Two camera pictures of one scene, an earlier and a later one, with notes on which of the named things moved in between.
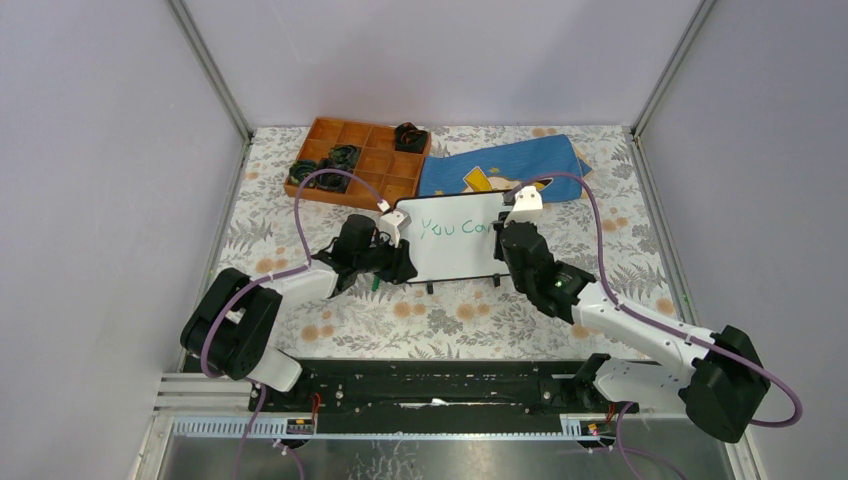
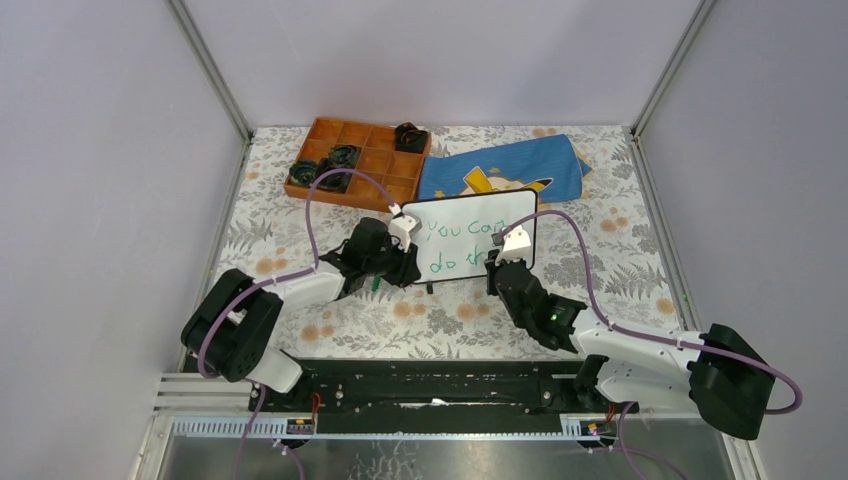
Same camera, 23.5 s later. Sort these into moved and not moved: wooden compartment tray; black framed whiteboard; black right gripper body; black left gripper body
Moved: black right gripper body
Not moved: black framed whiteboard; black left gripper body; wooden compartment tray
